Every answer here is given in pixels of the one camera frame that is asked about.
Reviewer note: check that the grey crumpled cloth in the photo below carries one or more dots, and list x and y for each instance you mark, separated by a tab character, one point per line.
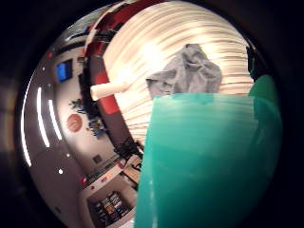
190	74

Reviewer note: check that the red seat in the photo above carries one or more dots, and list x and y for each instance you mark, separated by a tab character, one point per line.
109	103

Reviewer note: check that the black office chair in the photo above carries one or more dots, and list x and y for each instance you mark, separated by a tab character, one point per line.
128	147

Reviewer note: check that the white paper roll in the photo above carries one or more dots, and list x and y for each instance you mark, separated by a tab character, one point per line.
106	90

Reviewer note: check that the wooden desk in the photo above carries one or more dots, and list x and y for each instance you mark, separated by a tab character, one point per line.
133	169

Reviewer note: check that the green potted plant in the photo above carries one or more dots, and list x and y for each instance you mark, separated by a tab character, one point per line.
77	105

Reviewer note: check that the shelf of books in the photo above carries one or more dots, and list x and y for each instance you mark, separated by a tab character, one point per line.
110	205

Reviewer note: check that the long ceiling light strip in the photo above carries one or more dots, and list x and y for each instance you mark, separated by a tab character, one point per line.
41	120
24	136
54	118

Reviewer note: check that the orange round wall sign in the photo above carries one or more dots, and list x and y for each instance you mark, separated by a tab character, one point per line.
74	123

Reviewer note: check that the blue wall screen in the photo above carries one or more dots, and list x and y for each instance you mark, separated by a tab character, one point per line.
64	71

